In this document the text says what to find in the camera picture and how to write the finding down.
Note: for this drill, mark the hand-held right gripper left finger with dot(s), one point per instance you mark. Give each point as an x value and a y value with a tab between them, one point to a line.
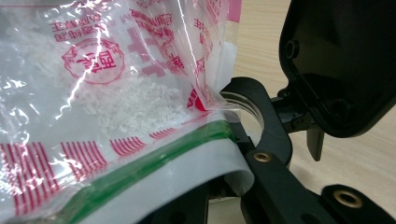
190	211

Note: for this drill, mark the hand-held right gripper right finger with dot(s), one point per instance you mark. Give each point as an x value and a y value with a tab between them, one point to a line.
274	193

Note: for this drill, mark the red printed clear plastic bag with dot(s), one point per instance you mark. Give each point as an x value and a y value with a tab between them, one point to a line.
109	109

